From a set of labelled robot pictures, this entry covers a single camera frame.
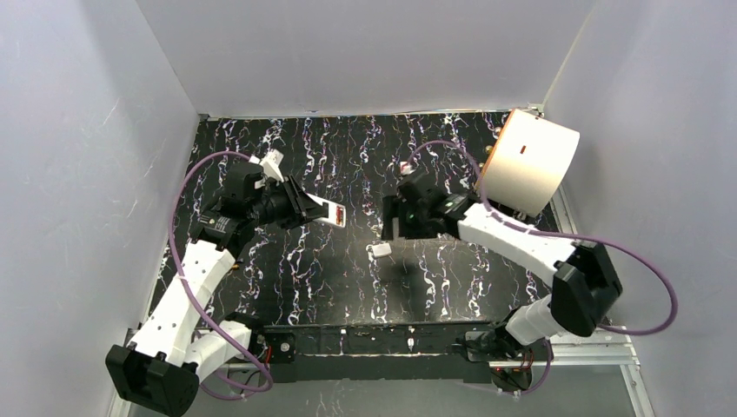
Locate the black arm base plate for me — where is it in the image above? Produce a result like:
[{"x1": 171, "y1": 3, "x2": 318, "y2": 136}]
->
[{"x1": 249, "y1": 321, "x2": 550, "y2": 390}]

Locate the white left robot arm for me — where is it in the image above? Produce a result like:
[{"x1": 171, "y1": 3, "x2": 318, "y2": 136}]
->
[{"x1": 105, "y1": 158, "x2": 347, "y2": 416}]

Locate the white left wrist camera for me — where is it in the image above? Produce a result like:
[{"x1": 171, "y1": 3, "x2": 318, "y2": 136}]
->
[{"x1": 249, "y1": 149, "x2": 284, "y2": 182}]

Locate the red and white remote control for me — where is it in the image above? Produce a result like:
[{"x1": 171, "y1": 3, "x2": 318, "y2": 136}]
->
[{"x1": 309, "y1": 194, "x2": 348, "y2": 228}]

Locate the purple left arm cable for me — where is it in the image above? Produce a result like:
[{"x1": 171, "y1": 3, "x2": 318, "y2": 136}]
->
[{"x1": 168, "y1": 150, "x2": 275, "y2": 402}]

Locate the small white battery cover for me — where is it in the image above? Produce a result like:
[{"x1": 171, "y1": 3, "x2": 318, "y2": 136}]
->
[{"x1": 369, "y1": 242, "x2": 392, "y2": 258}]

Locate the white round stool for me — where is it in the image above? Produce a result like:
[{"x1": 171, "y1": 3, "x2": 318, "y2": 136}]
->
[{"x1": 476, "y1": 109, "x2": 581, "y2": 216}]

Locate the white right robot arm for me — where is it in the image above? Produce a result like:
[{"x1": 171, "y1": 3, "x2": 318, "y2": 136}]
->
[{"x1": 381, "y1": 171, "x2": 623, "y2": 354}]

